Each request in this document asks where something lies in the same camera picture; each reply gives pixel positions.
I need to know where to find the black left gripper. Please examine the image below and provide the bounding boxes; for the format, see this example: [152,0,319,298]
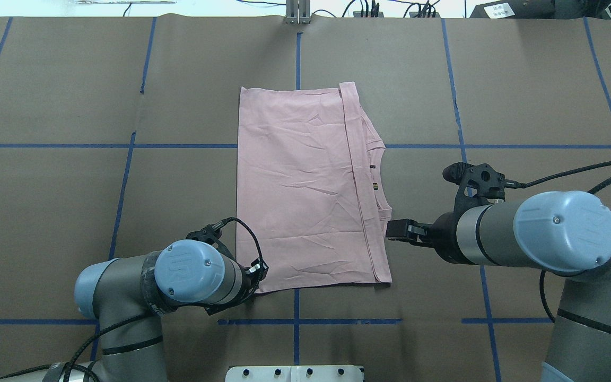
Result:
[205,258,269,315]

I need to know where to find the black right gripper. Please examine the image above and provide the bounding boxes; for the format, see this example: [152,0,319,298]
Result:
[385,212,465,264]

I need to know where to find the pink Snoopy t-shirt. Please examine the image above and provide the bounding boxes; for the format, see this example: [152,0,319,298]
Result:
[236,82,392,293]

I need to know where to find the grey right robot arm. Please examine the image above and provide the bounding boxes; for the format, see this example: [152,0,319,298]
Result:
[385,190,611,381]

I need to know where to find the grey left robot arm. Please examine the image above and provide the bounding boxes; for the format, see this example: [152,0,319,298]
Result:
[74,239,268,381]

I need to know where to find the blue tape grid lines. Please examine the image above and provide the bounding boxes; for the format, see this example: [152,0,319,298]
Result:
[0,14,611,381]

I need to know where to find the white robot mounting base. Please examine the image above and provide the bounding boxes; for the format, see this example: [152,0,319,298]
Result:
[225,364,366,381]

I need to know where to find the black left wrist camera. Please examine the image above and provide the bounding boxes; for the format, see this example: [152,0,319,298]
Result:
[185,221,234,258]

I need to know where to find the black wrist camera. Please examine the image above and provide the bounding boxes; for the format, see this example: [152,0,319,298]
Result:
[442,162,506,213]
[185,221,234,258]

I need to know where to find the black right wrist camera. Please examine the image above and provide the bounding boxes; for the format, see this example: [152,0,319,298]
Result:
[442,162,506,213]

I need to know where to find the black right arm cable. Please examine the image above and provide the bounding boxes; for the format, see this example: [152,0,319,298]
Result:
[504,156,611,324]

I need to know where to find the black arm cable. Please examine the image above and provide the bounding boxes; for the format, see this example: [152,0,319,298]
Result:
[504,156,611,324]
[0,216,265,382]

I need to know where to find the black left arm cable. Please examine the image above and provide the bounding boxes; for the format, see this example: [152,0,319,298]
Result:
[0,216,265,382]

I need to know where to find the aluminium frame post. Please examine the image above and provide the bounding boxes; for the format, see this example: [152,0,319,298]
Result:
[284,0,312,25]

